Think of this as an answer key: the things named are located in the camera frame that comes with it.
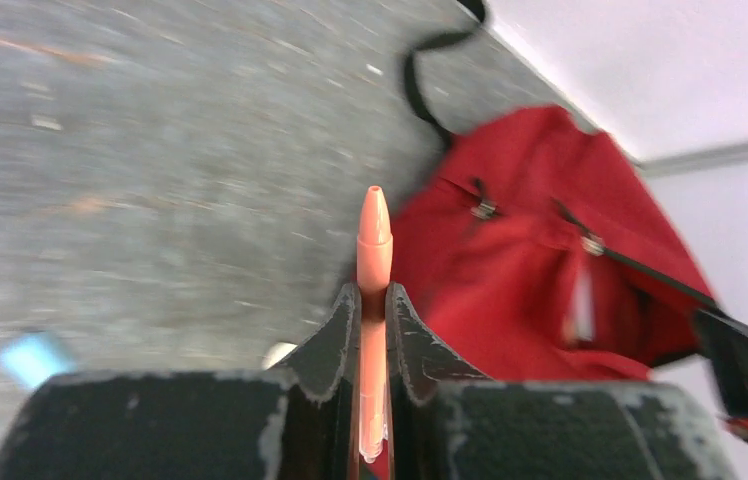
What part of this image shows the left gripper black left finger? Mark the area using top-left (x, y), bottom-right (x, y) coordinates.
top-left (0, 283), bottom-right (361, 479)

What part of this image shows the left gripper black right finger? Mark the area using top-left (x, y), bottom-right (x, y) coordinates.
top-left (385, 283), bottom-right (735, 479)

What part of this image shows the red pencil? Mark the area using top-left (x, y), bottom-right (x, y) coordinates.
top-left (356, 186), bottom-right (393, 463)

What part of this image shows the red backpack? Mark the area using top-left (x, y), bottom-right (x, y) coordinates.
top-left (391, 1), bottom-right (714, 381)

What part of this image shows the light blue highlighter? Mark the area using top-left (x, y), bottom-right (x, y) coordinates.
top-left (0, 330), bottom-right (78, 392)

